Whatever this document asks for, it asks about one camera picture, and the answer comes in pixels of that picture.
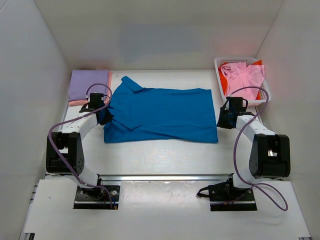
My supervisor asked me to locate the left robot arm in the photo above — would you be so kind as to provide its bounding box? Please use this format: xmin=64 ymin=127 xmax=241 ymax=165
xmin=46 ymin=93 xmax=114 ymax=199

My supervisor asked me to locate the orange t-shirt in basket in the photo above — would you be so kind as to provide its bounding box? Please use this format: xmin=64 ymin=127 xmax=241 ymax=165
xmin=217 ymin=59 xmax=268 ymax=100

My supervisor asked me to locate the folded purple t-shirt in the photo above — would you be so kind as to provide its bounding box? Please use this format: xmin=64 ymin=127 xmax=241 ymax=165
xmin=68 ymin=70 xmax=109 ymax=102

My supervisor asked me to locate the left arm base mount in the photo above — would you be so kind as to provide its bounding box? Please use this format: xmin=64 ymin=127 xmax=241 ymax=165
xmin=73 ymin=175 xmax=121 ymax=210

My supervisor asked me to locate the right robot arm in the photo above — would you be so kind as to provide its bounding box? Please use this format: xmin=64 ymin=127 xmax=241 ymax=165
xmin=217 ymin=96 xmax=291 ymax=200

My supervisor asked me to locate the pink t-shirt in basket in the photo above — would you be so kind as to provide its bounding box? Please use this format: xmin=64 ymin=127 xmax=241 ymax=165
xmin=219 ymin=62 xmax=265 ymax=101

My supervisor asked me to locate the blue polo t-shirt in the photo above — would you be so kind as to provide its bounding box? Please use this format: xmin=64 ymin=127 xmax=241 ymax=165
xmin=103 ymin=76 xmax=219 ymax=144

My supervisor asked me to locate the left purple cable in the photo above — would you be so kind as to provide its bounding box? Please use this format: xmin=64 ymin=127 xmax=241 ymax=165
xmin=47 ymin=83 xmax=117 ymax=210

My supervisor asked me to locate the purple cable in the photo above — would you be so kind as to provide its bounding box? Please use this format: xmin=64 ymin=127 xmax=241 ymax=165
xmin=47 ymin=83 xmax=117 ymax=210
xmin=224 ymin=86 xmax=289 ymax=211

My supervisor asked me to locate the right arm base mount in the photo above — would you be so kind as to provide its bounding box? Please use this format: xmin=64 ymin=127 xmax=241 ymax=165
xmin=196 ymin=179 xmax=258 ymax=212

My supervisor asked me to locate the white plastic laundry basket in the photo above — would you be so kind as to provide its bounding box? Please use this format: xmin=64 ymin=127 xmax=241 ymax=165
xmin=214 ymin=56 xmax=267 ymax=107

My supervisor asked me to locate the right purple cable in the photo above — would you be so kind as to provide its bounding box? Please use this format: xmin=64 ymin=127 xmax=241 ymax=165
xmin=224 ymin=86 xmax=289 ymax=211

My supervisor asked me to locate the folded salmon pink t-shirt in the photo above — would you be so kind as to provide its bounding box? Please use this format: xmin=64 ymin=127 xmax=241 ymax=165
xmin=68 ymin=71 xmax=112 ymax=106

